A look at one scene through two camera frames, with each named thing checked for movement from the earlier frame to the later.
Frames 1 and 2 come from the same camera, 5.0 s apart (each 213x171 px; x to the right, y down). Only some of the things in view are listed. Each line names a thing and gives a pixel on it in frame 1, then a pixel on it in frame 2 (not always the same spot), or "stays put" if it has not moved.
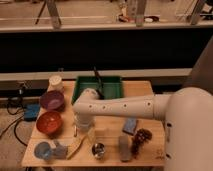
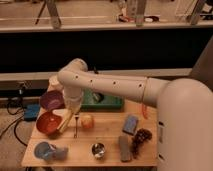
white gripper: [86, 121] to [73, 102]
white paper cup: [55, 82] stays put
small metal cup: [98, 150] stays put
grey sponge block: [125, 148] stays put
